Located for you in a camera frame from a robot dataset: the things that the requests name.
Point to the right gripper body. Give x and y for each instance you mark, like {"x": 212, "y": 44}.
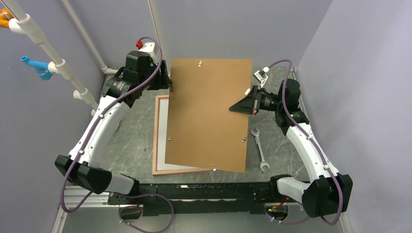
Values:
{"x": 269, "y": 102}

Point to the landscape photo print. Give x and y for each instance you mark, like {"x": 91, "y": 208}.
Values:
{"x": 162, "y": 135}

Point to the brown backing board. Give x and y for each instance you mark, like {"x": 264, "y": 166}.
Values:
{"x": 201, "y": 131}

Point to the wooden picture frame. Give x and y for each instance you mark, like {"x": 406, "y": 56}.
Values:
{"x": 156, "y": 135}

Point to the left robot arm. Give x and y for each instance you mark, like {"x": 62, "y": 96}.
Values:
{"x": 82, "y": 165}

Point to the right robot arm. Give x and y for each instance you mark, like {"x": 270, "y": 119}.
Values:
{"x": 328, "y": 191}

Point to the silver wrench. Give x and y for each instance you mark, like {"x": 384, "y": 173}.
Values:
{"x": 263, "y": 164}

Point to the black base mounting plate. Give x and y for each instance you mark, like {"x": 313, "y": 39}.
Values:
{"x": 156, "y": 199}

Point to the blue pipe fitting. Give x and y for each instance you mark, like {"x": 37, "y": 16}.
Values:
{"x": 41, "y": 68}

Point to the orange pipe fitting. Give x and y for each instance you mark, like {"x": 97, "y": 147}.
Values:
{"x": 5, "y": 17}

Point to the aluminium rail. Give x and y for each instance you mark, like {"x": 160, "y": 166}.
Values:
{"x": 74, "y": 194}

